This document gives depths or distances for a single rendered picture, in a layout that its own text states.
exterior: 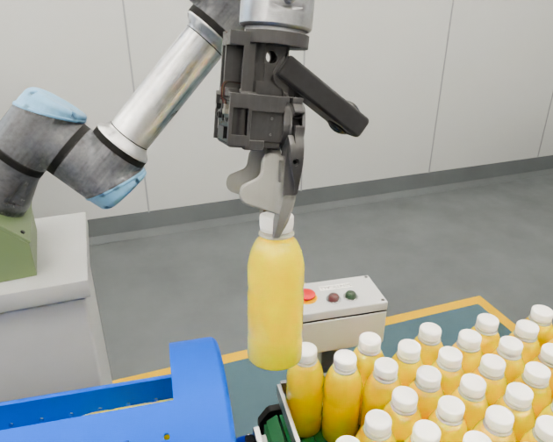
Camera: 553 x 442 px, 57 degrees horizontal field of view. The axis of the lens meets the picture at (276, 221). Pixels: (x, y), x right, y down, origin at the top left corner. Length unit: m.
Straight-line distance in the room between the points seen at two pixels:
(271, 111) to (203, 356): 0.32
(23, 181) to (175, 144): 2.52
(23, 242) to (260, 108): 0.64
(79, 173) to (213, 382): 0.53
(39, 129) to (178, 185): 2.65
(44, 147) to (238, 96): 0.58
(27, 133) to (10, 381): 0.49
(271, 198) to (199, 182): 3.13
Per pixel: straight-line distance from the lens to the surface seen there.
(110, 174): 1.02
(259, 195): 0.53
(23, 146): 1.04
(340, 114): 0.55
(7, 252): 1.05
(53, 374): 1.17
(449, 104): 4.36
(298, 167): 0.52
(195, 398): 0.63
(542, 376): 0.96
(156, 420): 0.63
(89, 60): 3.37
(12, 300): 1.05
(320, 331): 0.99
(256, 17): 0.53
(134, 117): 1.01
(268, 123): 0.52
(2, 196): 1.06
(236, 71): 0.54
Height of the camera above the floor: 1.67
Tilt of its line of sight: 26 degrees down
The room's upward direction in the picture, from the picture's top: straight up
